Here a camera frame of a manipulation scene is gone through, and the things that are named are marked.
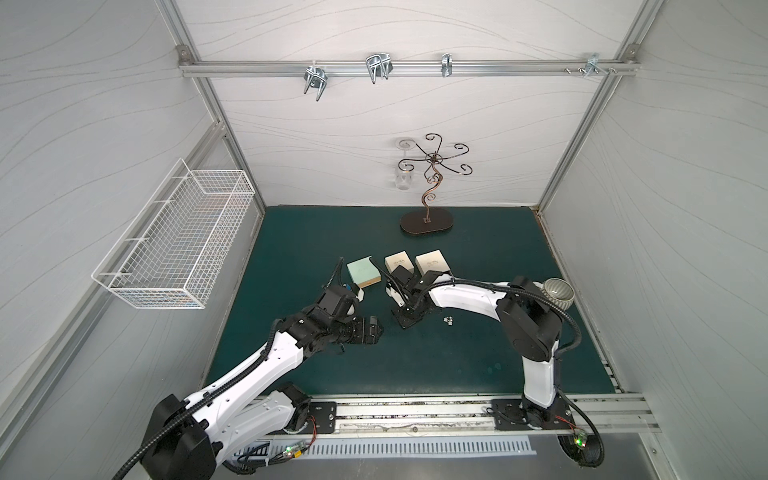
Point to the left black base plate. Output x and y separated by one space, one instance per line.
314 416

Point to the metal hook clamp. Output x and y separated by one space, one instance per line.
379 65
315 78

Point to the metal hook clamp centre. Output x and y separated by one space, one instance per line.
379 65

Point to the mint green jewelry box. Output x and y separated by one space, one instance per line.
363 272

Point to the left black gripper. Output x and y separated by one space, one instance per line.
336 298

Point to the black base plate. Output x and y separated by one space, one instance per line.
314 416
519 413

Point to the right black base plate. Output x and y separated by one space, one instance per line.
519 413

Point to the metal ring clamp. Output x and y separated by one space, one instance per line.
446 65

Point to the small cream jewelry box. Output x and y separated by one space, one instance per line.
400 259

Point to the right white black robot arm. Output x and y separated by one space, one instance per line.
539 330

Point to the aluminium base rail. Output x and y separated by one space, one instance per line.
464 415

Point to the clear glass on wall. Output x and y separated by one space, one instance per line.
403 173

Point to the large cream drawer jewelry box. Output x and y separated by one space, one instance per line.
432 261

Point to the bronze swirl jewelry stand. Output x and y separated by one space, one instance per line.
431 219

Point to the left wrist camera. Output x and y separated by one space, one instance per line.
341 300

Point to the white slotted cable duct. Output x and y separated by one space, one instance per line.
419 447

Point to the metal hook clamp left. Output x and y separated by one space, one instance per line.
315 78

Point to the white wire basket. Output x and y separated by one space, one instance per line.
172 252

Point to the aluminium overhead rail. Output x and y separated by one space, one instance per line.
401 68

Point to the metal clamp right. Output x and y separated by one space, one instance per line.
591 67

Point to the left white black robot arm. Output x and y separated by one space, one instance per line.
191 437

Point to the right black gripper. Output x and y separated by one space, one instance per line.
403 285

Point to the grey ribbed ceramic cup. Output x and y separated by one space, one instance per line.
559 291

